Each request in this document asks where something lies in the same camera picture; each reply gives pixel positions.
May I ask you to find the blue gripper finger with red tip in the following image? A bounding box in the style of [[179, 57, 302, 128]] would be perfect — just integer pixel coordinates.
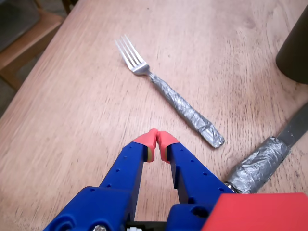
[[43, 128, 158, 231], [156, 130, 235, 231]]

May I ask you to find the fork with gray taped handle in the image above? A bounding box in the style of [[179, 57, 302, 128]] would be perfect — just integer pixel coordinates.
[[115, 34, 225, 149]]

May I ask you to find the dark gray tall glass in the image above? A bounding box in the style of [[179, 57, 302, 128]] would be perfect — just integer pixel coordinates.
[[276, 4, 308, 85]]

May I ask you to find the wooden chair with gray cushion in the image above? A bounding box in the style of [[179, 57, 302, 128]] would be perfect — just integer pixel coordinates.
[[0, 0, 64, 91]]

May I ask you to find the knife with gray taped handle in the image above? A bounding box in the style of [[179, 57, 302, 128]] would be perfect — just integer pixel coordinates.
[[225, 103, 308, 195]]

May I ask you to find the red camera mount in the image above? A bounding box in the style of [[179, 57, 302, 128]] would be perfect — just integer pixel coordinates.
[[202, 192, 308, 231]]

